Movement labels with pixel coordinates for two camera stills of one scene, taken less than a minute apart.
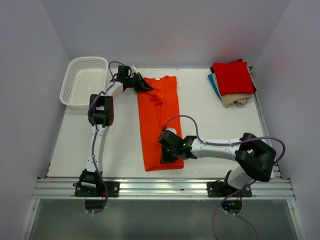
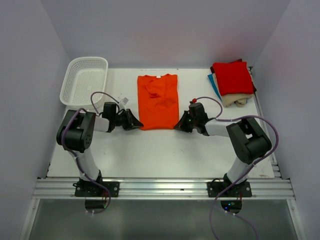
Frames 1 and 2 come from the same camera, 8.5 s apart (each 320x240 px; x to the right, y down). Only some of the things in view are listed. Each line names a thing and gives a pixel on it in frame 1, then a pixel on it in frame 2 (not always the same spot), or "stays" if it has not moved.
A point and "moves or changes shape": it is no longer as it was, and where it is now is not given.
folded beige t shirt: (239, 100) stays
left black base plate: (113, 190) stays
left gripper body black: (134, 82) to (120, 120)
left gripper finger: (144, 84) to (132, 122)
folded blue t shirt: (211, 77) stays
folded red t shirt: (233, 78) stays
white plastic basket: (84, 76) stays
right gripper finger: (167, 156) to (184, 124)
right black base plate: (217, 189) stays
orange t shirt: (158, 108) moves or changes shape
